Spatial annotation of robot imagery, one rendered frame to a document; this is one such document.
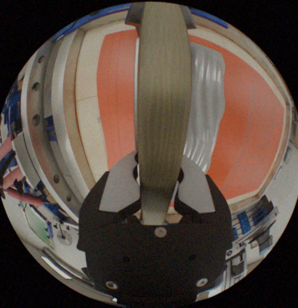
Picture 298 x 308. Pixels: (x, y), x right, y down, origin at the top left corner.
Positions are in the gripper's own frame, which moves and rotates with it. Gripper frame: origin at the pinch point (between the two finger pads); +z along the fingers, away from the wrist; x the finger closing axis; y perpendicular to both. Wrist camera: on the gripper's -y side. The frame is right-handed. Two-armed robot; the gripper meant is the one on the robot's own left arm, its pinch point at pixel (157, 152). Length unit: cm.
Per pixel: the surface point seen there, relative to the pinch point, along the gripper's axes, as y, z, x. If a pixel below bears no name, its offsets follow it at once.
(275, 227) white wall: 171, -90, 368
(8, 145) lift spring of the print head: -5.7, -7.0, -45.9
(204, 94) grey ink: -7.6, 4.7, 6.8
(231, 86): -11.1, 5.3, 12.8
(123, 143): 1.6, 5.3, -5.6
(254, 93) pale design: -12.9, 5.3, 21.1
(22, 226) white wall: 210, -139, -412
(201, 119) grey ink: -3.5, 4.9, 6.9
